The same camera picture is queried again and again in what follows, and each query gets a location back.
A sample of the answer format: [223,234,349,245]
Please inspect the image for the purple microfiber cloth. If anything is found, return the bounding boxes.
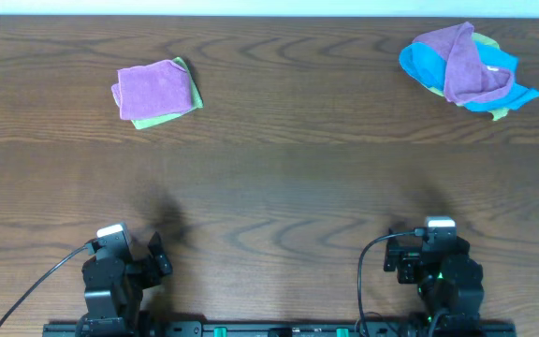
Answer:
[413,22,515,105]

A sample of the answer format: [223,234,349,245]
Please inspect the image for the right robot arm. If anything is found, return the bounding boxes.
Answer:
[384,227,485,336]

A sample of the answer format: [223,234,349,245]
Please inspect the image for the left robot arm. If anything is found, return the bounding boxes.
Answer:
[74,230,173,337]

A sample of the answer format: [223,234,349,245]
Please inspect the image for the folded green cloth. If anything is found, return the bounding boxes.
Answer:
[130,56,204,131]

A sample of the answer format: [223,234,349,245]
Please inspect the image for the crumpled green cloth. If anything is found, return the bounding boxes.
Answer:
[425,33,509,121]

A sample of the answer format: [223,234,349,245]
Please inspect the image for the folded purple cloth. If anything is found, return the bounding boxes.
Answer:
[112,60,194,120]

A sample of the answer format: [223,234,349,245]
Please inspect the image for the blue microfiber cloth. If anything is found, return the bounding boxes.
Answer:
[399,42,539,112]

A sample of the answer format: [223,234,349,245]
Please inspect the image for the right camera cable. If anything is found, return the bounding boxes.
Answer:
[356,227,428,337]

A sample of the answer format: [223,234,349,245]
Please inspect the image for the camera cable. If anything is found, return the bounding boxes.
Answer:
[356,227,428,337]
[0,241,98,337]

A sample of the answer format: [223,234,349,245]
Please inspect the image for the left camera cable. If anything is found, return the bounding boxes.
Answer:
[0,241,98,337]

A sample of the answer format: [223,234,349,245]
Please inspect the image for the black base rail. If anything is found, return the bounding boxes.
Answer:
[41,321,517,337]

